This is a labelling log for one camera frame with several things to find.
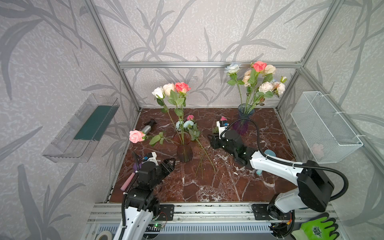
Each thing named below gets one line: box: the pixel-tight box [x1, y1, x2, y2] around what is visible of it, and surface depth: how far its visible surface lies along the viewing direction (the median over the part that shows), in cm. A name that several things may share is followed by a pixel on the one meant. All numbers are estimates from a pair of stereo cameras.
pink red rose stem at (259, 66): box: [250, 61, 267, 109], surface depth 82 cm
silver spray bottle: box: [141, 118, 157, 135], surface depth 107 cm
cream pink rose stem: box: [263, 64, 277, 83], surface depth 83 cm
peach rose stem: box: [242, 69, 252, 106], surface depth 88 cm
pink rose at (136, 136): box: [129, 128, 179, 145], surface depth 58 cm
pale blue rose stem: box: [225, 63, 245, 106], surface depth 86 cm
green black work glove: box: [291, 212, 340, 240], surface depth 70 cm
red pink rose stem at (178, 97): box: [169, 82, 192, 145], surface depth 76 cm
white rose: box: [151, 86, 183, 145], surface depth 72 cm
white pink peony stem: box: [252, 76, 287, 112], surface depth 81 cm
